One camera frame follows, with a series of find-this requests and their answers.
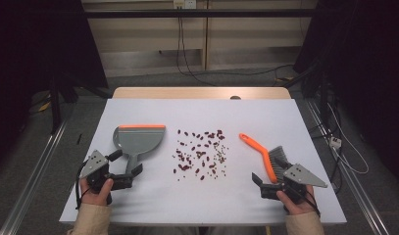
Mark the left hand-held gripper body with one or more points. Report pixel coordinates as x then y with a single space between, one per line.
95 162

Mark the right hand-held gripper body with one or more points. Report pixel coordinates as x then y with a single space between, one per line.
301 176

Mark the orange brush with grey bristles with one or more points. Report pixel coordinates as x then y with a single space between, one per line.
264 153

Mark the grey dustpan with orange lip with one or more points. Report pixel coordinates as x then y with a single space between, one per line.
138 140

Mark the red kidney beans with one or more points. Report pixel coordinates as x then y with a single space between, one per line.
185 167

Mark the person's right hand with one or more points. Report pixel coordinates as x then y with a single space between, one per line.
296 206

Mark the person's left hand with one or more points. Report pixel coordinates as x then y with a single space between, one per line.
97 197

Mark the black metal stand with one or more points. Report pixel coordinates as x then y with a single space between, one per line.
321 84
56 104

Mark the light wooden table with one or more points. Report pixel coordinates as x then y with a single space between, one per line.
187 93

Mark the dark curtain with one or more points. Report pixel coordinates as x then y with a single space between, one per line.
33 42
367 49

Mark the black horizontal bar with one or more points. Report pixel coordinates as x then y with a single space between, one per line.
200 13

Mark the aluminium rail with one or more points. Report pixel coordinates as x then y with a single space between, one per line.
354 182
33 173

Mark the white wall socket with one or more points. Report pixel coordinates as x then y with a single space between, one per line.
184 3

